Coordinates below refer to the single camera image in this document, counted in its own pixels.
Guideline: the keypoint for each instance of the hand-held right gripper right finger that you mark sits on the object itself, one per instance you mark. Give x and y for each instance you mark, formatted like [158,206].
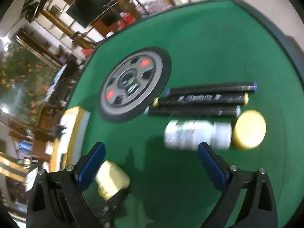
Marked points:
[212,167]

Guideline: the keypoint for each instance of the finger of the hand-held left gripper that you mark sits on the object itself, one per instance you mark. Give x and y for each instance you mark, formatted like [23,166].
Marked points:
[114,205]

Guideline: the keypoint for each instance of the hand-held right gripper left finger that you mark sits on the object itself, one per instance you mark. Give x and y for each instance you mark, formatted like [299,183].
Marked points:
[91,165]

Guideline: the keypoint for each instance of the pale yellow bottle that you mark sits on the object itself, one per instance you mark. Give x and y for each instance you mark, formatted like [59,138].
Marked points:
[111,178]

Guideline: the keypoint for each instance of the white labelled bottle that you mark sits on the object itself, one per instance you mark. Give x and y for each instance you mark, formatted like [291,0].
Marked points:
[190,134]

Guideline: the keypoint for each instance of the yellow round jar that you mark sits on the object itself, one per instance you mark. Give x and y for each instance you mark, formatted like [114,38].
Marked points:
[249,129]

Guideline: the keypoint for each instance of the black marker beige caps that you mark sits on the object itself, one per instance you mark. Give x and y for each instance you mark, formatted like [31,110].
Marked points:
[192,111]

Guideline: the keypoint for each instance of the black marker yellow caps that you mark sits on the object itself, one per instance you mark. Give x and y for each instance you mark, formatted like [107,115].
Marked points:
[201,100]

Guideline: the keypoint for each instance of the black marker purple caps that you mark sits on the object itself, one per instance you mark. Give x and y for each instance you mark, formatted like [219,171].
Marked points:
[211,88]

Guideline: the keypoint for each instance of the yellow and white box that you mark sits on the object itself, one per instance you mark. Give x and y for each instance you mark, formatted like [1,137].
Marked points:
[71,128]

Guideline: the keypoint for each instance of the round grey table control panel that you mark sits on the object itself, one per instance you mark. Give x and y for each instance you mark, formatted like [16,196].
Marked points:
[133,85]

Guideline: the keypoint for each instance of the plant with orange flowers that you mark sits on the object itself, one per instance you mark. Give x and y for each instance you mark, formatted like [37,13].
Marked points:
[23,80]

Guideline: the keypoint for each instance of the wooden folding rack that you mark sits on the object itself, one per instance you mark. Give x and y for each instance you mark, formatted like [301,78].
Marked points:
[83,36]

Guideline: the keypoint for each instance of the red bag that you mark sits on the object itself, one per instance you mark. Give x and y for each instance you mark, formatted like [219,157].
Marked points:
[129,20]

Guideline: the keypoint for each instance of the black flat television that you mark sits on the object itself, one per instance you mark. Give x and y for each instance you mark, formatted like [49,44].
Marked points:
[95,2]

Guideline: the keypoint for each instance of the dark wooden chair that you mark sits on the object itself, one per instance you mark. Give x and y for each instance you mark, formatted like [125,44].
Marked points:
[125,2]

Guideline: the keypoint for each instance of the patterned purple cushion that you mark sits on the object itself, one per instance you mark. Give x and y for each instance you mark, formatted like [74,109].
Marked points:
[155,6]

